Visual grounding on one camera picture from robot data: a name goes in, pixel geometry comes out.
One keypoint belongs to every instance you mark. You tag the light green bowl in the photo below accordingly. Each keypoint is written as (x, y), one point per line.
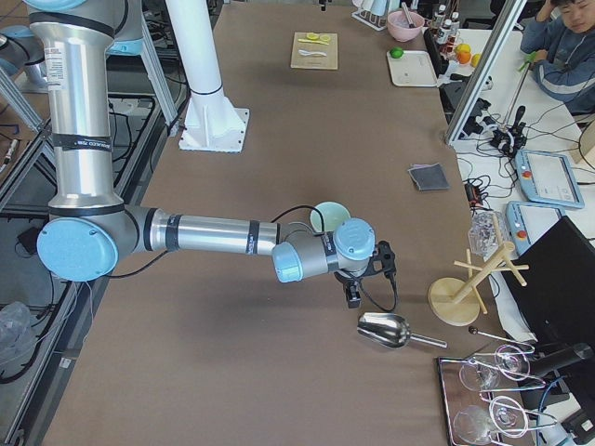
(327, 216)

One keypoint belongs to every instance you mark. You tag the wine glass rack tray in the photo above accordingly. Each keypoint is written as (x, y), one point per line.
(456, 397)

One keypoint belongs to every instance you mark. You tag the yellow plastic knife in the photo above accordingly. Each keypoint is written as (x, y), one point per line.
(313, 42)

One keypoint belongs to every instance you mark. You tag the orange fruit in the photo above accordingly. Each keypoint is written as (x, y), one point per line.
(463, 57)

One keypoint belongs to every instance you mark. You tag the aluminium frame post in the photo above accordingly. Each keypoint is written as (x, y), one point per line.
(511, 11)

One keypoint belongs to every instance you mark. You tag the lower wine glass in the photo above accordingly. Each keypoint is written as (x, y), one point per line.
(503, 417)

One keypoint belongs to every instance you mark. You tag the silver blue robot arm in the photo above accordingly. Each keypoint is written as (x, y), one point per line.
(90, 228)

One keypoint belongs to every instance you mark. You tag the blue teach pendant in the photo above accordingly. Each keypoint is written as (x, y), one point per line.
(530, 221)
(547, 177)

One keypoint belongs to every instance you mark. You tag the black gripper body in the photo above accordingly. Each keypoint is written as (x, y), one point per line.
(350, 280)

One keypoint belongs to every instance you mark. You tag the beige rabbit tray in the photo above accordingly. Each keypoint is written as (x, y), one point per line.
(412, 69)

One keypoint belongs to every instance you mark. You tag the upper wine glass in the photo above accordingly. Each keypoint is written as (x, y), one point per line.
(494, 371)

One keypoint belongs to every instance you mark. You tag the wooden cup tree stand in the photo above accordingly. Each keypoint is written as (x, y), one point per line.
(459, 303)

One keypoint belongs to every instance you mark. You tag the metal scoop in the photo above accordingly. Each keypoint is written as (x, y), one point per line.
(392, 331)

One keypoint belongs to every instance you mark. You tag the grey folded cloth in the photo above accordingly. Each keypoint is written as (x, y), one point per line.
(428, 177)

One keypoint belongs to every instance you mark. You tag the green lime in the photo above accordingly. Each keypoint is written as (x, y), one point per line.
(396, 52)

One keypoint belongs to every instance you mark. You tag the pink bowl with ice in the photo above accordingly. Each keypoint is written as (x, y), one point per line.
(399, 28)

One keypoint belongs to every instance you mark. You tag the clear glass jar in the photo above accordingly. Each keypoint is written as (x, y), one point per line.
(487, 231)

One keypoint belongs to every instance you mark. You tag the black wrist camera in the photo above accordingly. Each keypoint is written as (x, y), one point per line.
(384, 259)

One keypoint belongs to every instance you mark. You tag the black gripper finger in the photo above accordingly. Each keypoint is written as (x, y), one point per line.
(353, 297)

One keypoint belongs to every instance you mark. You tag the seated person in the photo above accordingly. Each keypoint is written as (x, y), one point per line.
(561, 36)

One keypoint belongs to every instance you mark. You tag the bamboo cutting board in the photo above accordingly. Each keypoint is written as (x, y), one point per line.
(330, 63)

